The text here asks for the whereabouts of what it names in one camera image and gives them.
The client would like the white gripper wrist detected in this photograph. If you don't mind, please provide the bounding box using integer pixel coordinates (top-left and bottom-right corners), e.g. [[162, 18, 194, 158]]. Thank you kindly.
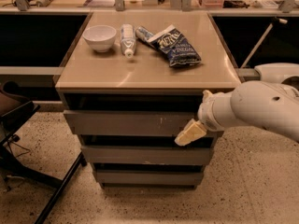
[[175, 90, 240, 147]]

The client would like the grey top drawer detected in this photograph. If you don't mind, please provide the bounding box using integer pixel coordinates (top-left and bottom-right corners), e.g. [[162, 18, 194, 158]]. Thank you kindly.
[[64, 110, 195, 137]]

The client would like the grey drawer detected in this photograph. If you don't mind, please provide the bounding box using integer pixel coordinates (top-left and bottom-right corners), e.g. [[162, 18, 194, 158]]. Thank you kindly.
[[64, 110, 195, 137], [81, 146, 212, 165], [93, 171, 204, 186]]

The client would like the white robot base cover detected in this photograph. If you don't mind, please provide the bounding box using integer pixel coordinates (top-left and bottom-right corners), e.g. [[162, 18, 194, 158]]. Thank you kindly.
[[254, 63, 299, 89]]

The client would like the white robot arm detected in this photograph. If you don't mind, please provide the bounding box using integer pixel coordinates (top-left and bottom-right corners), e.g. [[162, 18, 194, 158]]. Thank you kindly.
[[175, 81, 299, 146]]

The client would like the grey drawer cabinet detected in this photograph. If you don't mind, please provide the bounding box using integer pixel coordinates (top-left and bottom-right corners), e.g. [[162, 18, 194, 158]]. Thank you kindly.
[[53, 10, 246, 190]]

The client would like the grey bottom drawer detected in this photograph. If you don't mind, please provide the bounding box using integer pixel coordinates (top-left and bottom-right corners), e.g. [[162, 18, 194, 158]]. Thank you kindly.
[[93, 171, 204, 186]]

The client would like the grey middle drawer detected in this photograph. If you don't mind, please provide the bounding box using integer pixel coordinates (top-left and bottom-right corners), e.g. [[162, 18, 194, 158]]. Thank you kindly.
[[81, 146, 212, 165]]

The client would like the blue vinegar chips bag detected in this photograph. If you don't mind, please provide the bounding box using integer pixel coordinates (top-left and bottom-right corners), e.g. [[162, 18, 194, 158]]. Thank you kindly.
[[135, 25, 201, 68]]

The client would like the clear plastic water bottle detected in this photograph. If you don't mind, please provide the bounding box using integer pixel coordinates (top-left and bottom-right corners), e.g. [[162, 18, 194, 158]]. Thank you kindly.
[[121, 24, 136, 58]]

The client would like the white bowl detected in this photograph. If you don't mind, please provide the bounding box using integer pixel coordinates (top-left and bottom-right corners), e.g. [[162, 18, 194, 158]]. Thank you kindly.
[[82, 25, 117, 52]]

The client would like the black office chair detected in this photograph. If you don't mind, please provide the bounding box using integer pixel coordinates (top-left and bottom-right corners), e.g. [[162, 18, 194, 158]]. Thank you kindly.
[[0, 81, 82, 224]]

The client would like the black cable on floor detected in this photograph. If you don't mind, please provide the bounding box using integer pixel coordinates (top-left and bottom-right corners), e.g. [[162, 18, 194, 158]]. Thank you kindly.
[[6, 138, 32, 159]]

